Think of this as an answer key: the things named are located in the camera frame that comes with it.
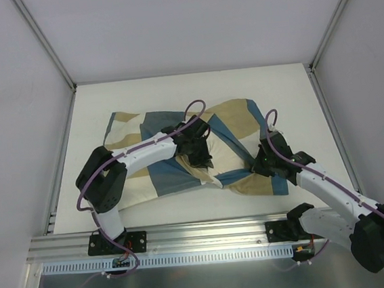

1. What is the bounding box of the white pillow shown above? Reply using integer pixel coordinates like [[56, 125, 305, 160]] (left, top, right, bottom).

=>
[[206, 133, 248, 177]]

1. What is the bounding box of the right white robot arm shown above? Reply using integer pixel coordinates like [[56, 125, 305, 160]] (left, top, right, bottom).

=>
[[253, 131, 384, 273]]

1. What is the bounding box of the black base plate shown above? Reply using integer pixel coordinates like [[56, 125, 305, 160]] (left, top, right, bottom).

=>
[[264, 220, 307, 243], [87, 230, 147, 257]]

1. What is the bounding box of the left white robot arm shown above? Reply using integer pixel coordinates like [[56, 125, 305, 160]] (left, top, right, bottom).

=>
[[75, 116, 212, 253]]

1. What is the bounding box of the left aluminium frame post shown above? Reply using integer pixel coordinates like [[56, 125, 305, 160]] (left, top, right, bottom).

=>
[[10, 0, 77, 93]]

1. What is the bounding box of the aluminium frame post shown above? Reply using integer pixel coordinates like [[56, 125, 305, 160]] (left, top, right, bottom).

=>
[[10, 0, 77, 93], [308, 0, 349, 73]]

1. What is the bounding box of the slotted white cable duct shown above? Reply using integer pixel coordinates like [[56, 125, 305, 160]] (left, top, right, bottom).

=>
[[42, 245, 294, 276]]

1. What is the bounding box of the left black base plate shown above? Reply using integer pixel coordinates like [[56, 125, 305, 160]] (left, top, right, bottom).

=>
[[87, 230, 147, 257]]

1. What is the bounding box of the aluminium mounting rail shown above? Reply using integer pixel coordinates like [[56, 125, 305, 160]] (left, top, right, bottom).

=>
[[26, 213, 287, 264]]

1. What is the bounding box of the right aluminium frame post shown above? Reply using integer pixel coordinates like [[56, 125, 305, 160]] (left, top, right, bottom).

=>
[[308, 0, 349, 73]]

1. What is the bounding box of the blue tan white checked pillowcase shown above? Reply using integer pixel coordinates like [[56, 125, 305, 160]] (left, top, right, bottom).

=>
[[104, 98, 289, 209]]

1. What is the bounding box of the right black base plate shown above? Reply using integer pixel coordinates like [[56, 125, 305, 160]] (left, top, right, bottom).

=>
[[264, 220, 307, 243]]

